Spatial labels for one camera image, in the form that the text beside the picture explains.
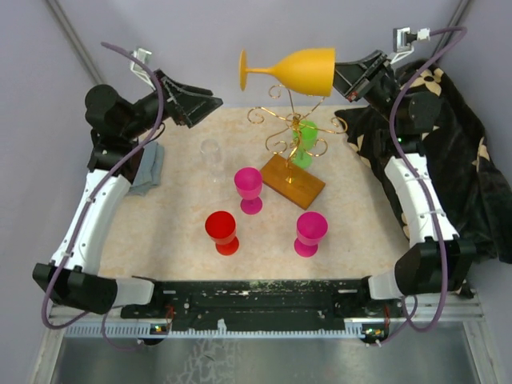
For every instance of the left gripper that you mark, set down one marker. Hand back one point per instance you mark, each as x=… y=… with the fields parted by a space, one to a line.
x=193 y=103

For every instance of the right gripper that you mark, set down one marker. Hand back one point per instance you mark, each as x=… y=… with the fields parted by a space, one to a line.
x=354 y=73

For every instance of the orange plastic wine glass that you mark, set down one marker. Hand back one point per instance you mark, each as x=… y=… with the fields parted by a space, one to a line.
x=308 y=72

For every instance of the green plastic wine glass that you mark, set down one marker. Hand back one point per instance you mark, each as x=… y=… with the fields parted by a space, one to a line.
x=303 y=158

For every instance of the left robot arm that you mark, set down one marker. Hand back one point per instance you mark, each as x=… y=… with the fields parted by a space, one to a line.
x=71 y=277

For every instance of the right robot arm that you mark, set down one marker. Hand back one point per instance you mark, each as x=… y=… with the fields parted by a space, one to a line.
x=424 y=188

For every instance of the clear wine glass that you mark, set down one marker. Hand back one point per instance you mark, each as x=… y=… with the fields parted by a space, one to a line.
x=212 y=159

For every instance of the magenta wine glass rear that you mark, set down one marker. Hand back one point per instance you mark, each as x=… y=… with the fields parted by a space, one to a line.
x=248 y=183

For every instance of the magenta wine glass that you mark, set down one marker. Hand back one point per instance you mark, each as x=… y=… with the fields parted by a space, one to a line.
x=248 y=183
x=311 y=228

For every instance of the red plastic wine glass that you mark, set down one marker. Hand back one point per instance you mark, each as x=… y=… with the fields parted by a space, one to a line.
x=221 y=228

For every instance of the magenta wine glass front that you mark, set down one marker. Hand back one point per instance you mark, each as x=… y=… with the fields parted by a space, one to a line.
x=311 y=228

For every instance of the grey cloth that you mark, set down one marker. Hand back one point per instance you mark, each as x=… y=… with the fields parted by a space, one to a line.
x=149 y=171

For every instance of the black floral blanket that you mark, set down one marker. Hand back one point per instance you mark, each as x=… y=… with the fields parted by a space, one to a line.
x=474 y=194

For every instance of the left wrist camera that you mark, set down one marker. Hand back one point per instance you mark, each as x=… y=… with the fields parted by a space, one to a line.
x=142 y=55

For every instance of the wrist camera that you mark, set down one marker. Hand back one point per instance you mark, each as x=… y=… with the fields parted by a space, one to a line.
x=403 y=42
x=142 y=55

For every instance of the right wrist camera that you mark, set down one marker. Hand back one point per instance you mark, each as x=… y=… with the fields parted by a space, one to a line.
x=403 y=42

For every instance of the gold wire wine glass rack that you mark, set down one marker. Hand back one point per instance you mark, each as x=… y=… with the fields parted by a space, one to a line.
x=279 y=173

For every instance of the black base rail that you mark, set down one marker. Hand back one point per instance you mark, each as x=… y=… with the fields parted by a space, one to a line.
x=262 y=305

